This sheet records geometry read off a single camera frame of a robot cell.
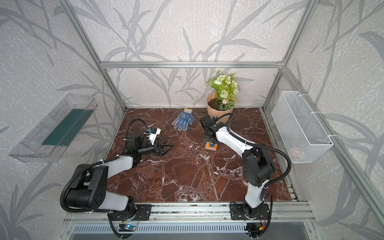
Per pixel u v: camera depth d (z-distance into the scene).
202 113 1.15
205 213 0.75
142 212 0.74
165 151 0.77
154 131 0.77
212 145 0.94
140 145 0.73
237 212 0.73
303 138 0.61
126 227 0.71
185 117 1.15
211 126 0.68
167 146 0.77
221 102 1.01
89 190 0.44
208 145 0.96
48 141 0.63
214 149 0.96
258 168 0.47
